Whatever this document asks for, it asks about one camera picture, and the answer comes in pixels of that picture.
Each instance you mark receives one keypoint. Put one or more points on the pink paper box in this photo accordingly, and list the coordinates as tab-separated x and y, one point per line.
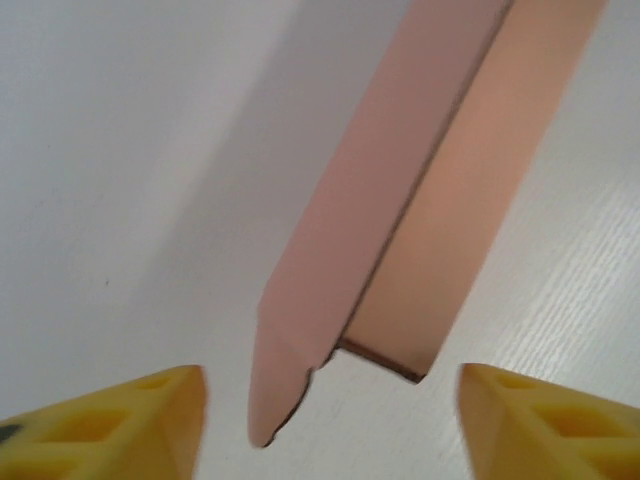
325	250

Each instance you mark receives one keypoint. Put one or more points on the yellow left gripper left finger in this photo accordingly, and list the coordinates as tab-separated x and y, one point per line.
100	440

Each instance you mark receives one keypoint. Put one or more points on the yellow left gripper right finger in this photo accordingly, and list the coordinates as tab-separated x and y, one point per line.
550	440

